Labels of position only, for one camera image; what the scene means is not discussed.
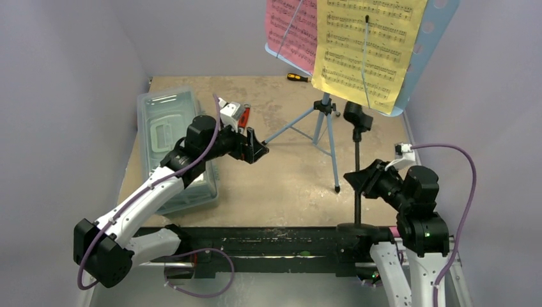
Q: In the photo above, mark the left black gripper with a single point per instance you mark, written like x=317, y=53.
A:
x=247, y=148

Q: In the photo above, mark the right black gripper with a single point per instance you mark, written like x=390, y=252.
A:
x=372, y=180

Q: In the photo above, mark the red handled adjustable wrench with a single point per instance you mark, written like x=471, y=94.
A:
x=243, y=121

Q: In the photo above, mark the black microphone stand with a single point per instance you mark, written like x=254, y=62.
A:
x=362, y=122

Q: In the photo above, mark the pink sheet music page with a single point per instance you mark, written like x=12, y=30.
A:
x=291, y=32

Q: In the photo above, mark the yellow sheet music page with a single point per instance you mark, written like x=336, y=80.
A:
x=364, y=49

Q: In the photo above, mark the blue perforated music stand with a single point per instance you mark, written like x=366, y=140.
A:
x=437, y=17

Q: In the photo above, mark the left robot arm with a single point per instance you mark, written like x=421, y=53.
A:
x=108, y=248

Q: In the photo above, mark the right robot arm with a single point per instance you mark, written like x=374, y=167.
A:
x=424, y=233

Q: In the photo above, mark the black yellow screwdriver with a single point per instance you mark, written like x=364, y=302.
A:
x=298, y=78

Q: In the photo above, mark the clear plastic storage box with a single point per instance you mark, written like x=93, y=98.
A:
x=162, y=119

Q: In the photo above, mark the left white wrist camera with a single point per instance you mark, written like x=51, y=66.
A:
x=230, y=113

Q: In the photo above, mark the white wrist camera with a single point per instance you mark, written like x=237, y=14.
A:
x=230, y=113
x=404, y=157

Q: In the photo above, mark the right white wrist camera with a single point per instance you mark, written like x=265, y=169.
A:
x=404, y=157

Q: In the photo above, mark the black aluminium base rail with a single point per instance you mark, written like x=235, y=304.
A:
x=312, y=250

